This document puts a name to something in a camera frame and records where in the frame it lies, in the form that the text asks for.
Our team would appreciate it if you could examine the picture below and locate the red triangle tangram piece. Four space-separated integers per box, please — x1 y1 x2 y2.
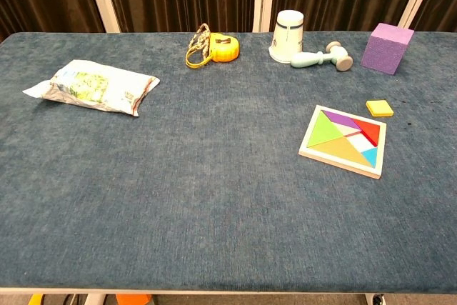
351 119 381 148

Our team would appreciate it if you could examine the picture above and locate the orange triangle tangram piece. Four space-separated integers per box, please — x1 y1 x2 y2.
307 136 374 169

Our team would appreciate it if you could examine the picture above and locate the green triangle tangram piece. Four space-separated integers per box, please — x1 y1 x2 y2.
306 109 348 148

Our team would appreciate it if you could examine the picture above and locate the braided patterned lanyard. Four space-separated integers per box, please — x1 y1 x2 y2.
187 23 214 67

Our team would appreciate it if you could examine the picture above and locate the white green snack bag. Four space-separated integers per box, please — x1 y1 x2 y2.
22 59 161 117

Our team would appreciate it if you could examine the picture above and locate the yellow tape measure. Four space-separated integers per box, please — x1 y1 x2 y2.
185 32 241 69

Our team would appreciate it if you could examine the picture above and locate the orange box under table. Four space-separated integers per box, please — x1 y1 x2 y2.
115 294 153 305

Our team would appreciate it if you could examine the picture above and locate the purple foam cube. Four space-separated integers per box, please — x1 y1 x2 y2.
360 22 415 76

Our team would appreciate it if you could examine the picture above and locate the mint toy hammer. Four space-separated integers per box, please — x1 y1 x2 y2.
290 41 354 72

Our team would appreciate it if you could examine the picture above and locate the yellow square puzzle piece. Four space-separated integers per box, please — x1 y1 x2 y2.
365 99 395 118

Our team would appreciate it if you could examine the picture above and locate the cyan triangle tangram piece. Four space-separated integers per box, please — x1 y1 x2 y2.
361 147 379 170

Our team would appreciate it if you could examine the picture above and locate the white paper cup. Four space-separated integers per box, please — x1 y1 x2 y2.
268 10 306 65

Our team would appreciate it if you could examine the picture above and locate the purple parallelogram tangram piece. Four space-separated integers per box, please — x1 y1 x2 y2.
323 109 363 131

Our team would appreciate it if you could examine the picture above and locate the blue fabric table cover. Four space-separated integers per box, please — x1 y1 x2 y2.
0 31 457 294

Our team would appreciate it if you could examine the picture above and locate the wooden tangram puzzle tray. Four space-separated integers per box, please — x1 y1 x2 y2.
298 104 388 180

